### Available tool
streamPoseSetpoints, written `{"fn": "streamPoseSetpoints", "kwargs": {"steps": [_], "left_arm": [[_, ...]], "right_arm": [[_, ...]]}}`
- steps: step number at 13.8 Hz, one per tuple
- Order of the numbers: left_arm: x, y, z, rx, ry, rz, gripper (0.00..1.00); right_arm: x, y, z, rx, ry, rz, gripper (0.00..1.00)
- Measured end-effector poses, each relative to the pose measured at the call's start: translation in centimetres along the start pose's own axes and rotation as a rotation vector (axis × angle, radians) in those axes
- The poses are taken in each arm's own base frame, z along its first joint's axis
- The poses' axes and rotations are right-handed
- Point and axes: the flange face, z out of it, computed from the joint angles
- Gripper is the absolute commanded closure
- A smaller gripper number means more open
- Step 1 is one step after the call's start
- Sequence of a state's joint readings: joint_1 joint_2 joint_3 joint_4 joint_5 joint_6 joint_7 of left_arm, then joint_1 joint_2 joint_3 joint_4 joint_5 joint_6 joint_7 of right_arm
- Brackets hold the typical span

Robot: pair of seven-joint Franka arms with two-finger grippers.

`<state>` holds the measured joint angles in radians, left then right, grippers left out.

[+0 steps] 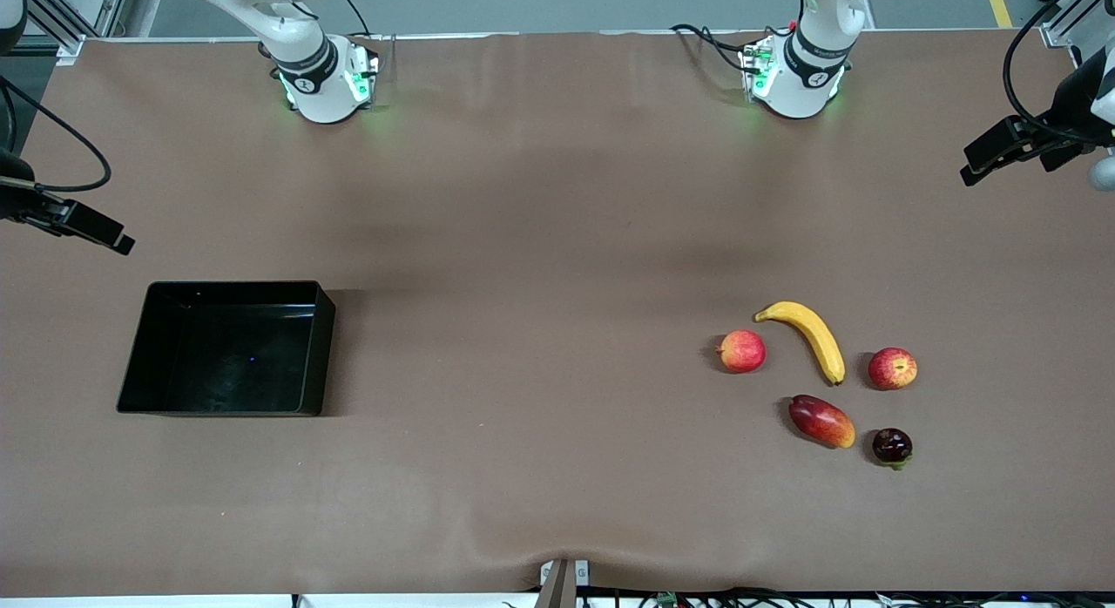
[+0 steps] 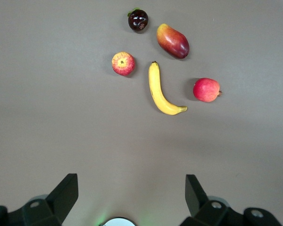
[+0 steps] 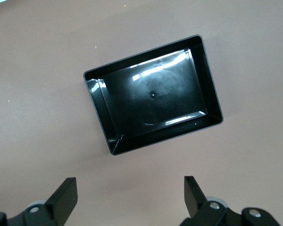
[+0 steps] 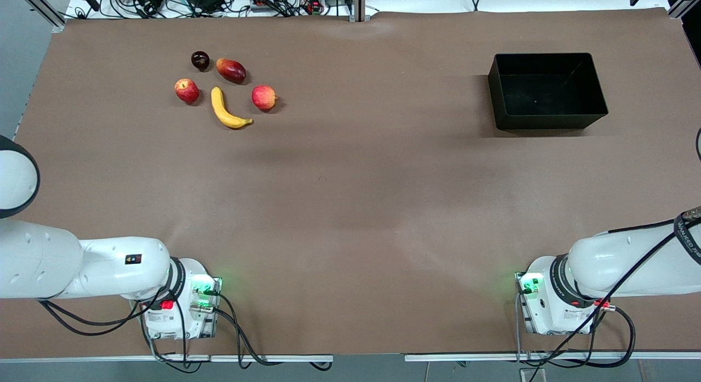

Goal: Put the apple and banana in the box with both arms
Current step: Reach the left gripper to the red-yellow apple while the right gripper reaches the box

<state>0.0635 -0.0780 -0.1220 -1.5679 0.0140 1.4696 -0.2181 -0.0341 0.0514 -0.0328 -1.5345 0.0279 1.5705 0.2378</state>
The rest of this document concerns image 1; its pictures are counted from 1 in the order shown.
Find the front camera mount bracket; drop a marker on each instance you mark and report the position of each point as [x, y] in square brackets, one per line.
[562, 584]

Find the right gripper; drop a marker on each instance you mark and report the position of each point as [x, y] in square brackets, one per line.
[19, 201]

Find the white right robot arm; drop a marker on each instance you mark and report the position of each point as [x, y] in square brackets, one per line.
[305, 59]

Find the black plastic box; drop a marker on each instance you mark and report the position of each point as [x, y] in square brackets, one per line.
[226, 355]

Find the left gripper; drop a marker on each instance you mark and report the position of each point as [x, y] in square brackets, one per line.
[1064, 120]

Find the red apple left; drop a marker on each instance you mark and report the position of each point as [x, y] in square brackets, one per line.
[742, 351]

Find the red yellow mango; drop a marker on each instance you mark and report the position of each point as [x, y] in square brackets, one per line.
[821, 422]

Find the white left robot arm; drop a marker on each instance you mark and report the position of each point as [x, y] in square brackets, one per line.
[806, 77]

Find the yellow banana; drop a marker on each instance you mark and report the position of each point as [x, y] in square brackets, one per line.
[814, 329]

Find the aluminium frame profile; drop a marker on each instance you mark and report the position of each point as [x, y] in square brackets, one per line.
[74, 20]
[1064, 29]

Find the brown table cover mat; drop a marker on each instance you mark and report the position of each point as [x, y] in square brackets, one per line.
[540, 242]

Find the red yellow apple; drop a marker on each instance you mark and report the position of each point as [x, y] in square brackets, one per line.
[892, 368]

